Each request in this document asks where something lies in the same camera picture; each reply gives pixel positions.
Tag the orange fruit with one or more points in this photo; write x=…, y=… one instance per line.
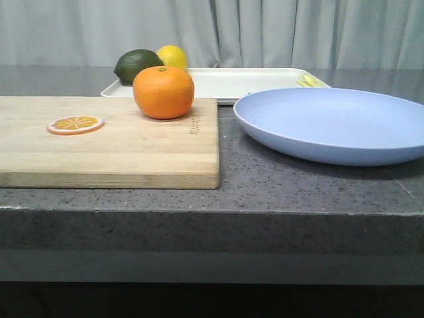
x=163, y=92

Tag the light blue plate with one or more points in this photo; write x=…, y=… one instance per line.
x=334, y=126

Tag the cream white tray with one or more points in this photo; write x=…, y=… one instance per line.
x=227, y=85

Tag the yellow paper on tray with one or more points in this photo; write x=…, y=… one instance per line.
x=309, y=81

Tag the wooden cutting board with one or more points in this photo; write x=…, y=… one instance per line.
x=129, y=151

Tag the yellow lemon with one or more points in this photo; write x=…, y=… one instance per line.
x=172, y=55

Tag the green lime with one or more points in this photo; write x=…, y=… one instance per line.
x=132, y=62

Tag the grey curtain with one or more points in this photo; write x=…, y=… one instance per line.
x=246, y=34

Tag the orange slice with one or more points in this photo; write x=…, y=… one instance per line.
x=76, y=124

